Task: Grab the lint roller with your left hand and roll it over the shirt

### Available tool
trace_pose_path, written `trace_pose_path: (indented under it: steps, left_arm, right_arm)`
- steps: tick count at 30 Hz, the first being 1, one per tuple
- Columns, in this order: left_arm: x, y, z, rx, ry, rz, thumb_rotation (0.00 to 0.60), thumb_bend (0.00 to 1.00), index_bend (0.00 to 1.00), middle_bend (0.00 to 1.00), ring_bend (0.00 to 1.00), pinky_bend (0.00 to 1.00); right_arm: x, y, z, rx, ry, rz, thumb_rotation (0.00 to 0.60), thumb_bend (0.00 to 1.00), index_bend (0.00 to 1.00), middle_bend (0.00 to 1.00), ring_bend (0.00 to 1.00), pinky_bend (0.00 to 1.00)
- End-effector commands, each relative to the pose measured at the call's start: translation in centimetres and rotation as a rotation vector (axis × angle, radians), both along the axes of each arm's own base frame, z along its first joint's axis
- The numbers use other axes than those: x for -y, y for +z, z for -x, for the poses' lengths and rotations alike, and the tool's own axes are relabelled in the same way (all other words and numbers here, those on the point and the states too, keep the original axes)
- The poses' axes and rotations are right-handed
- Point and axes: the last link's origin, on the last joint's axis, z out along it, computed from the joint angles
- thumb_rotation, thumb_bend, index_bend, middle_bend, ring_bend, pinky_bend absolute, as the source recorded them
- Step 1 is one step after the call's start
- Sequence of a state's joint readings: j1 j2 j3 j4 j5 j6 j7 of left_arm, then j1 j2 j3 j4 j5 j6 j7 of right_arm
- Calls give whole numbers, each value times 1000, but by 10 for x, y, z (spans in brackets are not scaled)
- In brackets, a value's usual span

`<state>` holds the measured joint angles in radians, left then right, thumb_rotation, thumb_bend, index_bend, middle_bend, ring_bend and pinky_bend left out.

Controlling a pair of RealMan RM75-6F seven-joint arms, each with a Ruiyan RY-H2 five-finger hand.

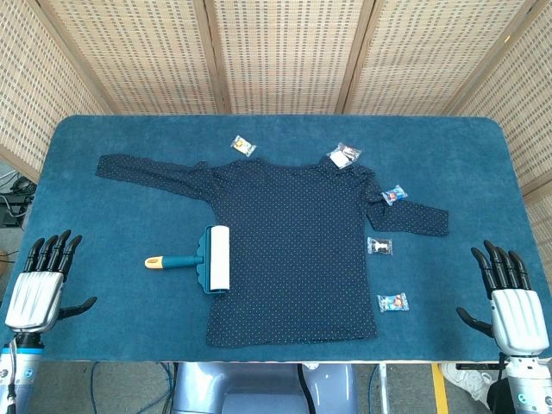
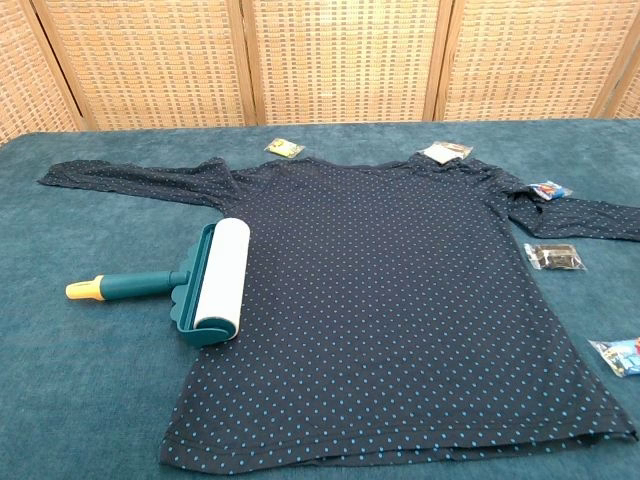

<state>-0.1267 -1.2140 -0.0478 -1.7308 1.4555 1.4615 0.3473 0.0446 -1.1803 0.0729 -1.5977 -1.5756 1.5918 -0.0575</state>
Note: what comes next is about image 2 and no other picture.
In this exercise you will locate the blue multicolour toy brick packet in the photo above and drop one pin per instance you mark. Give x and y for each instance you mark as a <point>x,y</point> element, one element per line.
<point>620,356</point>

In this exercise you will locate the teal velvet table cloth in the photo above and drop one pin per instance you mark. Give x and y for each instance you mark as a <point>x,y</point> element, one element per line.
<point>90,380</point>

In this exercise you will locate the black small plastic packet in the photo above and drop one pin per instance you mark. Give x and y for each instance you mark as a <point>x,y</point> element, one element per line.
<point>555,256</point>

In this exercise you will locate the white small plastic packet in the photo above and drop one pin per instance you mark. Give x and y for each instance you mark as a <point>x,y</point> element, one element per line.
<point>446,151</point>

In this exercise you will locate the teal lint roller white roll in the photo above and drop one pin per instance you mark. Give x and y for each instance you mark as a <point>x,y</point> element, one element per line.
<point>220,280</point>

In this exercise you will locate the blue red small plastic packet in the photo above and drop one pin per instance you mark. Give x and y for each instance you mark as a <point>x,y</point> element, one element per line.
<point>549,190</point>

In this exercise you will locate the navy polka dot shirt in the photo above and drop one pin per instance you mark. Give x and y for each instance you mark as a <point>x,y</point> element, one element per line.
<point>380,300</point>

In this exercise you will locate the yellow small plastic packet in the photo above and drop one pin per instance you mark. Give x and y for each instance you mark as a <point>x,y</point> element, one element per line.
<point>284,147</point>

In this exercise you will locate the woven rattan folding screen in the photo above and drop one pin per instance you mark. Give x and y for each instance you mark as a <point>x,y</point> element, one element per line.
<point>320,60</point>

